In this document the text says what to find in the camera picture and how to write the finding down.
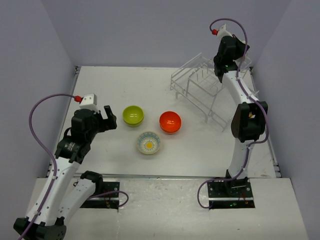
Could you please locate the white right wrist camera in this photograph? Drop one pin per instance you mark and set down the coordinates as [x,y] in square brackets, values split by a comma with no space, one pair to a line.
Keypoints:
[223,32]

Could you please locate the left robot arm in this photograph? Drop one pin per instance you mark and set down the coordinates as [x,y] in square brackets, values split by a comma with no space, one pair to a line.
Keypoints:
[48,218]

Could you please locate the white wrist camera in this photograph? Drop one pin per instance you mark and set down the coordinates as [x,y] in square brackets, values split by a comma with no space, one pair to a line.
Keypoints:
[89,102]
[223,32]

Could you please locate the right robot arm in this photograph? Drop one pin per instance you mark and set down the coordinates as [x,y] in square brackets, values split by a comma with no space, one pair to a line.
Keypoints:
[248,122]

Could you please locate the tan bowl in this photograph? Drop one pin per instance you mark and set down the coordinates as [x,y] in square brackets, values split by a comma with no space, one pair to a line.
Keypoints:
[245,63]
[148,143]

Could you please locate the lime green bowl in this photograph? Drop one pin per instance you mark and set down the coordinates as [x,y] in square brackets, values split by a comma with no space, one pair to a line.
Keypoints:
[133,125]

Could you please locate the olive green bowl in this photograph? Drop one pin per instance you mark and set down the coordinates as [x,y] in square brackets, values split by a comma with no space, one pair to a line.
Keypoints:
[133,114]

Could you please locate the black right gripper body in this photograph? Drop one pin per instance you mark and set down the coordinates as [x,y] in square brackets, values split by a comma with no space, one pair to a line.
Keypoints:
[216,59]

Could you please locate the orange bowl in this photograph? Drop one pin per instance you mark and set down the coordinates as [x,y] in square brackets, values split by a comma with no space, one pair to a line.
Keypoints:
[170,121]
[170,132]

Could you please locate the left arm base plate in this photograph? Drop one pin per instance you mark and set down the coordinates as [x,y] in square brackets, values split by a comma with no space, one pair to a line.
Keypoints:
[110,201]

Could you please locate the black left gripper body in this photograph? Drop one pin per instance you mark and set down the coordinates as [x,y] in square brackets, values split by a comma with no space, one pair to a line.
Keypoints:
[98,126]

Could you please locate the white wire dish rack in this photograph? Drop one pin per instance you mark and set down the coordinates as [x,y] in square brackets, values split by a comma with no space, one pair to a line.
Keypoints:
[196,82]

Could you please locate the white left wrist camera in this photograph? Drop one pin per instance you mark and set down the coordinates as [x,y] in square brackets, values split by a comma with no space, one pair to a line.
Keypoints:
[89,102]

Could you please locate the gold spool ornament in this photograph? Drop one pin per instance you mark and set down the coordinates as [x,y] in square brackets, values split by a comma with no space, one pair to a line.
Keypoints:
[251,115]

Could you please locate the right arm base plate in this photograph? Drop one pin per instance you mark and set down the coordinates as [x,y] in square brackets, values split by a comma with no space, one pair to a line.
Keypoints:
[235,194]

